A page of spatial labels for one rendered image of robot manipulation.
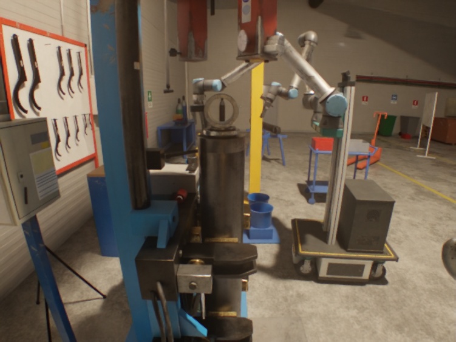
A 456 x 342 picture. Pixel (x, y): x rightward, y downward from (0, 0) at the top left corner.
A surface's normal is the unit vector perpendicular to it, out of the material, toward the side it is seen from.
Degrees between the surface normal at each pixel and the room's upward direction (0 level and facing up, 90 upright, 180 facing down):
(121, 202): 90
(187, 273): 0
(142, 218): 90
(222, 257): 0
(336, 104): 94
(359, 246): 90
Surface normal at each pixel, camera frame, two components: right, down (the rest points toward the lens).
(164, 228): -0.01, -0.47
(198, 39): 0.73, 0.20
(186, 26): -0.69, 0.21
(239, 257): 0.00, -0.96
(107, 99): -0.01, 0.29
